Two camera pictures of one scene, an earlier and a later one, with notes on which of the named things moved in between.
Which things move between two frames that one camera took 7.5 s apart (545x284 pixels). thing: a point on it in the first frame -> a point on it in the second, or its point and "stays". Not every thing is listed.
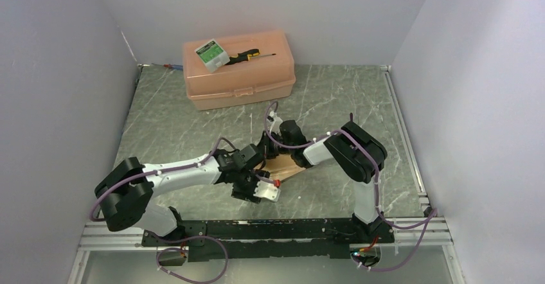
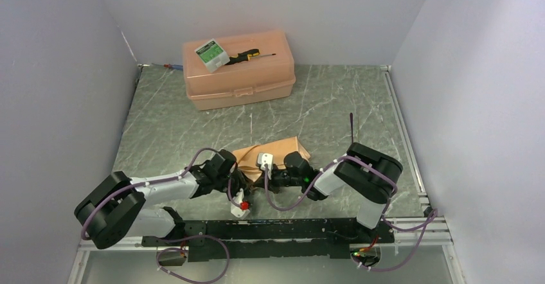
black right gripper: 267,140 -> 272,187
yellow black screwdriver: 245,56 stays
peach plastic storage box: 258,79 stays
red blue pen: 172,66 stays
